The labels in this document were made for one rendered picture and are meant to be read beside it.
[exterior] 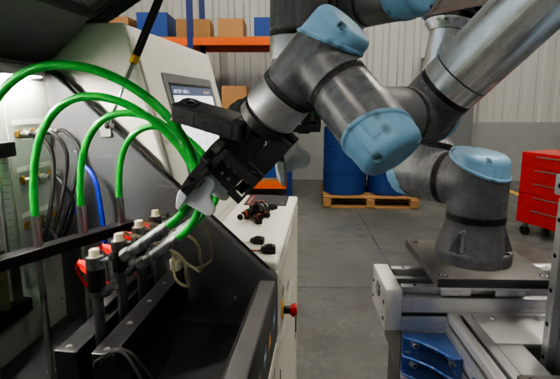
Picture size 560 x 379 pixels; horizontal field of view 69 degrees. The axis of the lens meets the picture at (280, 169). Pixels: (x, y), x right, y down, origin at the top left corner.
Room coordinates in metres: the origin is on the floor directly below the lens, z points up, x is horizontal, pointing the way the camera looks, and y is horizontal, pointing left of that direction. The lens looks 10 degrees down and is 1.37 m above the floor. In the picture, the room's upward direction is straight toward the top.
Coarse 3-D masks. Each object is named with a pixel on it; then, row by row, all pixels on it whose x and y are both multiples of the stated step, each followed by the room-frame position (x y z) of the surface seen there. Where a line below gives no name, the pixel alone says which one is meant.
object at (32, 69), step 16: (32, 64) 0.64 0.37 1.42; (48, 64) 0.63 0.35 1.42; (64, 64) 0.63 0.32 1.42; (80, 64) 0.63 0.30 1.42; (16, 80) 0.64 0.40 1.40; (112, 80) 0.62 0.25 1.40; (128, 80) 0.62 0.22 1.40; (0, 96) 0.65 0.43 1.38; (144, 96) 0.62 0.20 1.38; (160, 112) 0.61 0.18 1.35; (176, 128) 0.61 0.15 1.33; (192, 160) 0.61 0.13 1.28; (176, 224) 0.61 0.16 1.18
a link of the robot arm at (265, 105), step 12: (264, 84) 0.50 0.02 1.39; (252, 96) 0.52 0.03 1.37; (264, 96) 0.50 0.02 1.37; (276, 96) 0.49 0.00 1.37; (252, 108) 0.51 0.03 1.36; (264, 108) 0.50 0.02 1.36; (276, 108) 0.50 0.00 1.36; (288, 108) 0.50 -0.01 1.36; (264, 120) 0.51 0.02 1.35; (276, 120) 0.50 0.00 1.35; (288, 120) 0.51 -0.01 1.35; (300, 120) 0.52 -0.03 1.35; (288, 132) 0.53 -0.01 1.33
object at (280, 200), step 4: (252, 196) 1.63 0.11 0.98; (256, 196) 1.63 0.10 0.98; (260, 196) 1.63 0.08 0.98; (264, 196) 1.63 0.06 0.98; (268, 196) 1.63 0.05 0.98; (272, 196) 1.63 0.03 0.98; (276, 196) 1.63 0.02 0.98; (280, 196) 1.63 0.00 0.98; (284, 196) 1.63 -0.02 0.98; (288, 196) 1.63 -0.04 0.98; (248, 200) 1.56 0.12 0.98; (252, 200) 1.56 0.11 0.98; (256, 200) 1.56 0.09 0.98; (264, 200) 1.56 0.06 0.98; (268, 200) 1.56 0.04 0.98; (272, 200) 1.56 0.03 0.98; (276, 200) 1.56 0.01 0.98; (280, 200) 1.56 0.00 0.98; (284, 200) 1.56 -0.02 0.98; (244, 204) 1.50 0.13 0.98; (248, 204) 1.50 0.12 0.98; (268, 204) 1.50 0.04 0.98; (280, 204) 1.50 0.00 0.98; (284, 204) 1.50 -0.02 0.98
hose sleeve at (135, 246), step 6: (162, 222) 0.62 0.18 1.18; (156, 228) 0.62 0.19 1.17; (162, 228) 0.61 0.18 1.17; (150, 234) 0.61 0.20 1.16; (156, 234) 0.61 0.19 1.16; (162, 234) 0.61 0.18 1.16; (138, 240) 0.62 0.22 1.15; (144, 240) 0.61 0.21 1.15; (150, 240) 0.61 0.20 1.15; (156, 240) 0.62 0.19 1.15; (132, 246) 0.62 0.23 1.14; (138, 246) 0.62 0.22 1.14; (144, 246) 0.62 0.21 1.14; (132, 252) 0.62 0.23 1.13; (138, 252) 0.62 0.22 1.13
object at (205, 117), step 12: (180, 108) 0.56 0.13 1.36; (192, 108) 0.56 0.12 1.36; (204, 108) 0.57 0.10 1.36; (216, 108) 0.58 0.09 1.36; (180, 120) 0.56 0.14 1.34; (192, 120) 0.56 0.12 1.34; (204, 120) 0.55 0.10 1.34; (216, 120) 0.54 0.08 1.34; (228, 120) 0.54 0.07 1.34; (240, 120) 0.55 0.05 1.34; (216, 132) 0.55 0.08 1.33; (228, 132) 0.54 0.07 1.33; (240, 132) 0.54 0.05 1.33
